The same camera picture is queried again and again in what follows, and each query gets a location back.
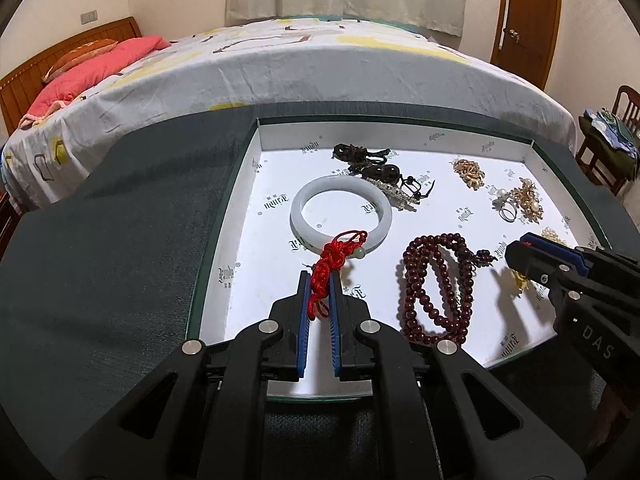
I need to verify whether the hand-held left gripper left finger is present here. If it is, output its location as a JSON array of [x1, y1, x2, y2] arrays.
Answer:
[[50, 270, 313, 480]]

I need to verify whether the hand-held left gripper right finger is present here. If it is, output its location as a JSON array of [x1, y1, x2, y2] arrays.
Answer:
[[327, 275, 588, 480]]

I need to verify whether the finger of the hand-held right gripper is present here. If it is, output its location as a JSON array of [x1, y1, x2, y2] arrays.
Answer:
[[521, 232, 640, 286], [505, 242, 608, 306]]

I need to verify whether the red cord yellow pendant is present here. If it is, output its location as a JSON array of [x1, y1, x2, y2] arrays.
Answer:
[[509, 241, 533, 292]]

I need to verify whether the gold pearl brooch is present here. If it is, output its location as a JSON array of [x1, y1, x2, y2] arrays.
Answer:
[[507, 177, 546, 223]]

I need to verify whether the red knotted cord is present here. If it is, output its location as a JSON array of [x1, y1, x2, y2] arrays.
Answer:
[[306, 230, 368, 321]]

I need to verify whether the green box white interior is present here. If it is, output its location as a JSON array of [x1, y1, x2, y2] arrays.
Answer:
[[185, 117, 616, 401]]

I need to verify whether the silver flower ring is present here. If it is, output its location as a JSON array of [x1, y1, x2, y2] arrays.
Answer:
[[492, 187, 521, 222]]

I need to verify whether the gold chain bracelet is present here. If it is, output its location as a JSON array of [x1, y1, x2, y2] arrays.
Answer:
[[451, 158, 486, 190]]

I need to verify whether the white jade bangle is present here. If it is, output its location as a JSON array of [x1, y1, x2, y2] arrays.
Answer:
[[290, 176, 393, 253]]

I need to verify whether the crystal brooch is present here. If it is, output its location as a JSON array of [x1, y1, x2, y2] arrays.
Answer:
[[372, 180, 418, 211]]

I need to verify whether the black cord pendant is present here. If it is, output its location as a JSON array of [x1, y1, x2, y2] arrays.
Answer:
[[359, 161, 437, 201]]

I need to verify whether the dark brown knotted cord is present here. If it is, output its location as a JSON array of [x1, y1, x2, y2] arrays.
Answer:
[[333, 143, 392, 167]]

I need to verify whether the pile of clothes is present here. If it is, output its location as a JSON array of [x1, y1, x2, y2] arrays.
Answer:
[[580, 106, 640, 181]]

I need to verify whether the wooden chair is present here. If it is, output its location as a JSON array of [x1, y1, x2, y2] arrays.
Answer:
[[575, 85, 640, 196]]

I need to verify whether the wooden door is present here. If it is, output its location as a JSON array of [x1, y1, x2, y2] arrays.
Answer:
[[491, 0, 563, 92]]

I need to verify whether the bed with patterned sheet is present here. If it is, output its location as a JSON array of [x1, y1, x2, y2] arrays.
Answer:
[[0, 17, 576, 216]]

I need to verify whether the teal blanket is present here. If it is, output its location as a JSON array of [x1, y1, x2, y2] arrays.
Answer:
[[280, 14, 436, 36]]

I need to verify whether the pink blanket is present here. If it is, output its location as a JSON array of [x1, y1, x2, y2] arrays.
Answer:
[[17, 35, 173, 128]]

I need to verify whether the orange pillow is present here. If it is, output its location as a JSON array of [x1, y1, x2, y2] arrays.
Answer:
[[42, 39, 121, 83]]

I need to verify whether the wooden headboard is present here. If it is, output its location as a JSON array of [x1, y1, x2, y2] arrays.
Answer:
[[0, 16, 143, 136]]

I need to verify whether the pale gold bead bracelet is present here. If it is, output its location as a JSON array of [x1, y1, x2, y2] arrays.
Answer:
[[541, 226, 571, 247]]

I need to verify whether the dark red bead necklace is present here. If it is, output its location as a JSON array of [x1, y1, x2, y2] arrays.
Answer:
[[401, 234, 498, 346]]

